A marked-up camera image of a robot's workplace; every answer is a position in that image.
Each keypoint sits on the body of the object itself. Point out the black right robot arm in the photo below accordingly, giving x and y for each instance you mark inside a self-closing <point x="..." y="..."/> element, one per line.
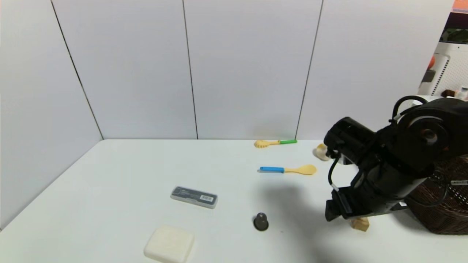
<point x="427" y="138"/>

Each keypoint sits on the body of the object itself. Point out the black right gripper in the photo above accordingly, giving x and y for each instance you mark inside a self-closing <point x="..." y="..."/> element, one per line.
<point x="344" y="204"/>

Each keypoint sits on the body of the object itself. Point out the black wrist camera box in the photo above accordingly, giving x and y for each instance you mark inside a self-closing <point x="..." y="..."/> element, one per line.
<point x="347" y="140"/>

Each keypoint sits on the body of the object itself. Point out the white pegboard panel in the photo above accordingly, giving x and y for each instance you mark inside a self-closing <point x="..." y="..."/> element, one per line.
<point x="451" y="67"/>

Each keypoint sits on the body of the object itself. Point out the black round knob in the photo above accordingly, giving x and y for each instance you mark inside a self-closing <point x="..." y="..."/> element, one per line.
<point x="261" y="221"/>

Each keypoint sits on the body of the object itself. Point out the small wooden cube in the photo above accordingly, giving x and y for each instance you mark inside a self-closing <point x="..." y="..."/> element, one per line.
<point x="361" y="223"/>

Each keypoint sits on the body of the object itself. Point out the dark brown wicker basket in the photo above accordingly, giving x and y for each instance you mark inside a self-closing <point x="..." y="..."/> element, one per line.
<point x="449" y="215"/>

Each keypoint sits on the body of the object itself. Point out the grey rectangular case with barcode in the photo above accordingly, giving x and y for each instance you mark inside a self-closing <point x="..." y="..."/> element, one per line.
<point x="194" y="197"/>

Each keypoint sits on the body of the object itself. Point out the clear plastic bottle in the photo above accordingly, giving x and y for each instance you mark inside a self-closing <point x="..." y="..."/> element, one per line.
<point x="464" y="93"/>

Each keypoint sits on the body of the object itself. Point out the cream white square soap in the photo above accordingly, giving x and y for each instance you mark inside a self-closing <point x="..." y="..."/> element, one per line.
<point x="169" y="244"/>

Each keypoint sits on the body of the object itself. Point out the orange poster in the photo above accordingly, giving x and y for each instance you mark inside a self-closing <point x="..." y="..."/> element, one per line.
<point x="460" y="5"/>

